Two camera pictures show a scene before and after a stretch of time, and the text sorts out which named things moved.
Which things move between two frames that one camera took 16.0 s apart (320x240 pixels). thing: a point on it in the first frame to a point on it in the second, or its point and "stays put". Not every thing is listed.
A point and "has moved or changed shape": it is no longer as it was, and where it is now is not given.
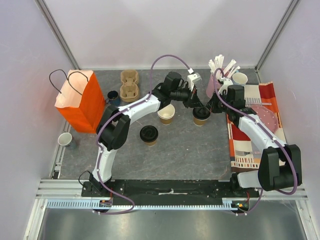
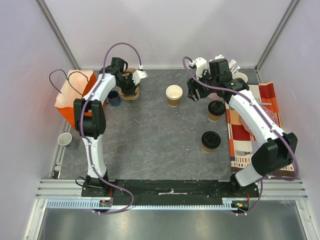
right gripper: (216, 104) to (196, 90)
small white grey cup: (65, 139) stays put
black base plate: (165, 190) stays put
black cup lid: (148, 133) to (211, 139)
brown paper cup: (150, 144) to (207, 149)
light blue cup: (239, 78) stays put
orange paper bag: (81, 99) stays put
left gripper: (192, 101) to (131, 91)
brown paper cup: (167, 112) has moved or changed shape
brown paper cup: (201, 114) to (213, 118)
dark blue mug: (113, 98) stays put
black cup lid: (201, 112) has moved or changed shape
